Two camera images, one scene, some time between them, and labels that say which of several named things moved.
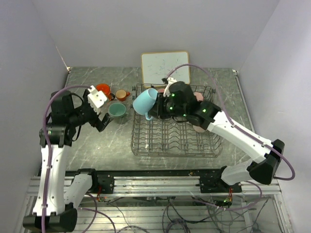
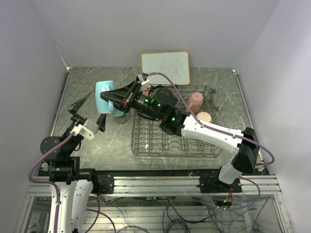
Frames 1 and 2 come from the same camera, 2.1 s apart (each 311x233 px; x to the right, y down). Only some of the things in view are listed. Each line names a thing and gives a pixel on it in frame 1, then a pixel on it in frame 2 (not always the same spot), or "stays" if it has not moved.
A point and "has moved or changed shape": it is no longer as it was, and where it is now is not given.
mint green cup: [117, 110] stays
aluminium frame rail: [136, 187] stays
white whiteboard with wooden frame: [156, 66] stays
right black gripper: [157, 110] -> [123, 98]
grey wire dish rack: [168, 137] stays
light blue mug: [144, 100] has moved or changed shape
